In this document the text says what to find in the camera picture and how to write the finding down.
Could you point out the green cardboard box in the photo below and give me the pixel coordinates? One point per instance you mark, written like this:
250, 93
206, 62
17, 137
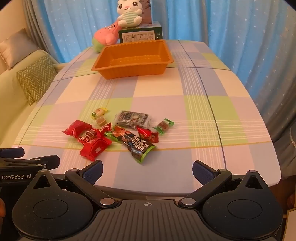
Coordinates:
138, 36

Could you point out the green brown candy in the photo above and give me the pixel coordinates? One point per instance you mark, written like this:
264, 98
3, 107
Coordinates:
163, 126

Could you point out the grey cushion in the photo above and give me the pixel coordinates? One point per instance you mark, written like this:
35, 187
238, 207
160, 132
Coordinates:
16, 48

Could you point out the small red triangular snack packet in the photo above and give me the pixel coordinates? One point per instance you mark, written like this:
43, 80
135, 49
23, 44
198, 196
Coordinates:
148, 135

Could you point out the green chevron cushion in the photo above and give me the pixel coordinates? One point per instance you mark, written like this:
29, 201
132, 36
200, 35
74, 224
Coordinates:
37, 76

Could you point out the tall beige cardboard box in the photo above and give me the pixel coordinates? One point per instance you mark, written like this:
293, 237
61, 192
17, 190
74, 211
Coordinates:
146, 12

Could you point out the yellow green candy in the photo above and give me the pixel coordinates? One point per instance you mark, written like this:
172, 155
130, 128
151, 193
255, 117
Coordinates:
100, 112

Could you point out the grey curtain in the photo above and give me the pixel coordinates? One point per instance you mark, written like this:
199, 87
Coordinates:
34, 20
282, 111

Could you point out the blue star curtain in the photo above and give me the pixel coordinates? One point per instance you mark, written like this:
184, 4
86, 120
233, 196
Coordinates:
208, 20

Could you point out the cream sofa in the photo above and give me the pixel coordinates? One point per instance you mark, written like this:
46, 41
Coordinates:
7, 97

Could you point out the clear brown candy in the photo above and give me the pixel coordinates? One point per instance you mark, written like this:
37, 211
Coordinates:
101, 121

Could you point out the white bunny plush toy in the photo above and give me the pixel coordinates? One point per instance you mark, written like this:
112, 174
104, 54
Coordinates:
129, 16

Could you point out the red foil twisted candy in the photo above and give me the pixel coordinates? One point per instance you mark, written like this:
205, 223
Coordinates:
91, 135

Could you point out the silver grey snack packet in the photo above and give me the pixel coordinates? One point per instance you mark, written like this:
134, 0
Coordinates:
131, 118

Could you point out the long green black snack packet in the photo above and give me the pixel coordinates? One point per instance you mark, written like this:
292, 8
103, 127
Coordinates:
134, 147

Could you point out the orange plastic tray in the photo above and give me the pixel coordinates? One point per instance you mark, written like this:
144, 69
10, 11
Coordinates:
134, 69

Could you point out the pink star plush toy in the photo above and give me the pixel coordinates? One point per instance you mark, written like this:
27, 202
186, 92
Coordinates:
105, 37

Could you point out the person's left hand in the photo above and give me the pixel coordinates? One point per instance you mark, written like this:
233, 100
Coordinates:
1, 207

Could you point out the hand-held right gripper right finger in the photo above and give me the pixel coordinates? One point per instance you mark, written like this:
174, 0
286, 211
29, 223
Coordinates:
202, 172

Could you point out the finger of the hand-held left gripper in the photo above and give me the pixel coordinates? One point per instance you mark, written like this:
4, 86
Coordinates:
52, 161
13, 153

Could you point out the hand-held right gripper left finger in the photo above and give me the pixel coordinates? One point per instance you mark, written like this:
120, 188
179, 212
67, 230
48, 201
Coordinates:
93, 172

